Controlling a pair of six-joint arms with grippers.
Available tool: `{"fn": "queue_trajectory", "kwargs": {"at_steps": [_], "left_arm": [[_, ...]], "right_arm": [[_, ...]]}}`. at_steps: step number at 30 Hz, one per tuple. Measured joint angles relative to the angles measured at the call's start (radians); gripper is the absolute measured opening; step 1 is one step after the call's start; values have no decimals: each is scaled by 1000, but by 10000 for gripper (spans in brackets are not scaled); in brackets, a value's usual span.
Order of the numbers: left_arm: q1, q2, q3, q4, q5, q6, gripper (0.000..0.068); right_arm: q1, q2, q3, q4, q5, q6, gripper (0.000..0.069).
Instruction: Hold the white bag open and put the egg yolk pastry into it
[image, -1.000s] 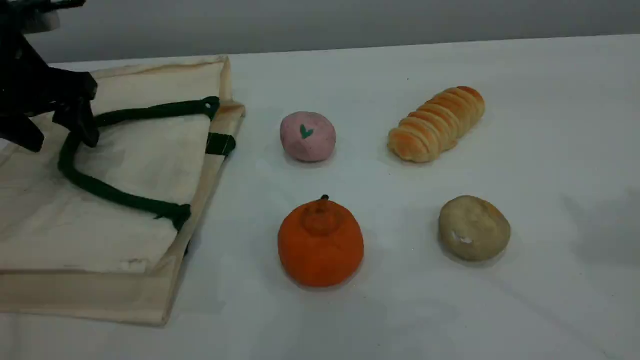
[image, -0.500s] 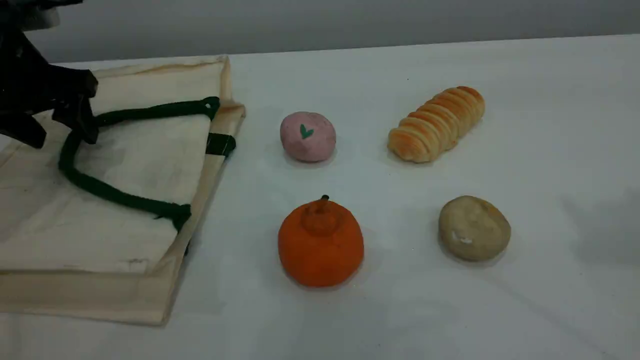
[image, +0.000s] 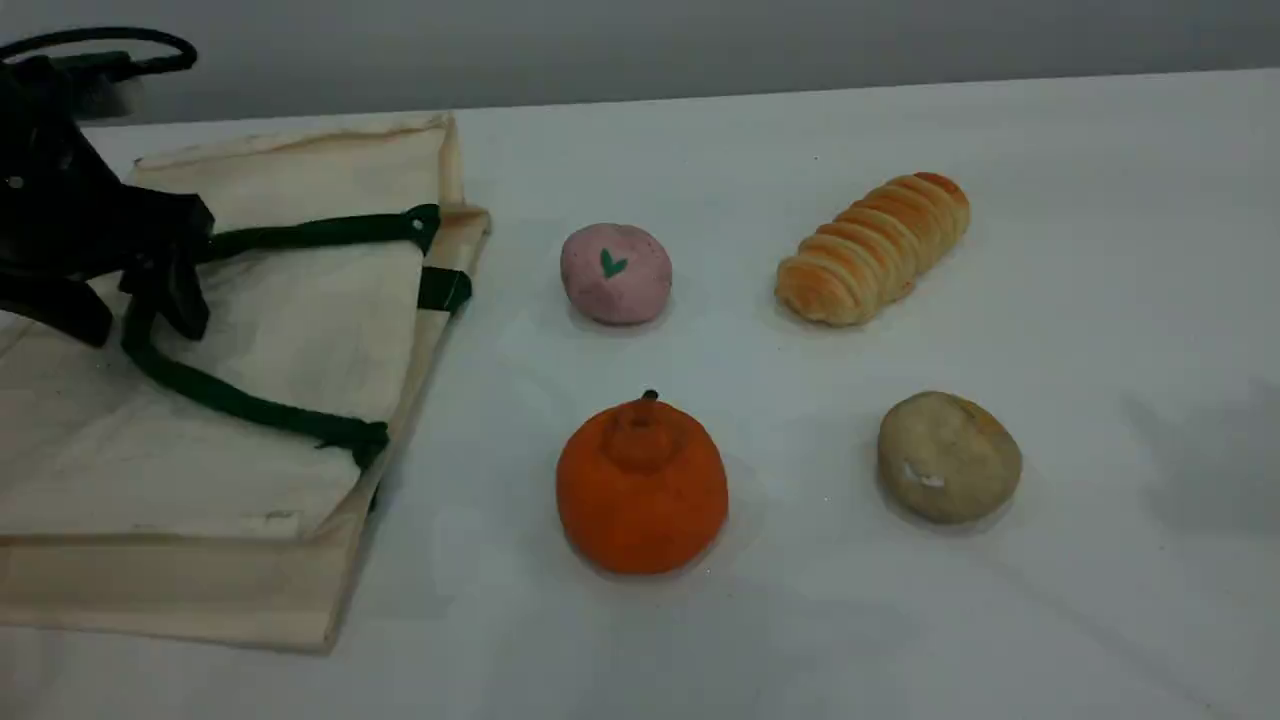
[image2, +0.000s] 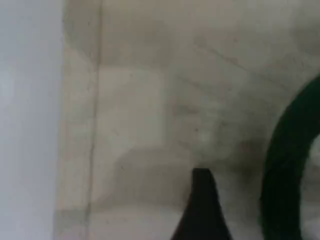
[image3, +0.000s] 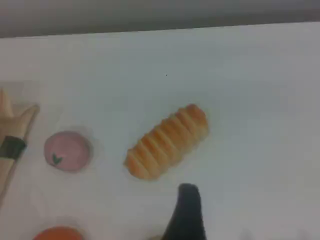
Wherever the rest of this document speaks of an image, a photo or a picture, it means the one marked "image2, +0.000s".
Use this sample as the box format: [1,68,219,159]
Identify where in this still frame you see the beige cloth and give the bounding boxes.
[53,0,320,240]

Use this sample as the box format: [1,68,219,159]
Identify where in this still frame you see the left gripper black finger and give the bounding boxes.
[171,168,233,240]

